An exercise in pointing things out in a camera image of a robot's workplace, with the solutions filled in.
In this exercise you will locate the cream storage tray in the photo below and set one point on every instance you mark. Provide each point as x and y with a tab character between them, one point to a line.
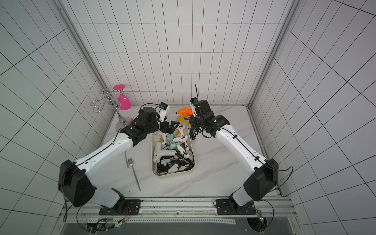
177	164

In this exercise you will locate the yellow glue gun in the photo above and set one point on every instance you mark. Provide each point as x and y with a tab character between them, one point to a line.
183	118

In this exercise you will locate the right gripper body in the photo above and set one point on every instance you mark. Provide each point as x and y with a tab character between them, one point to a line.
194	123

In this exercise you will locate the chrome cup rack stand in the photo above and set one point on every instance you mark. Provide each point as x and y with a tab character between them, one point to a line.
111	98

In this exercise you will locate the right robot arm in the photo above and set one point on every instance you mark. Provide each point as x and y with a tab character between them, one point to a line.
263	173

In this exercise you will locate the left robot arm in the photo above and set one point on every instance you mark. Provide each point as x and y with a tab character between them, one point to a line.
75	177

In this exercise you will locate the large mint glue gun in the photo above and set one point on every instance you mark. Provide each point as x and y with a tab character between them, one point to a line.
170	143

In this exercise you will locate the white Greeler glue gun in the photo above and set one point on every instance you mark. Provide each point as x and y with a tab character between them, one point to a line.
159	153

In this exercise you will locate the metal fork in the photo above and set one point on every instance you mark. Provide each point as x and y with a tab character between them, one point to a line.
131	163

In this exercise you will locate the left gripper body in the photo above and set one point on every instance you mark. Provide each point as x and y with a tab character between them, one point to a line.
163	127

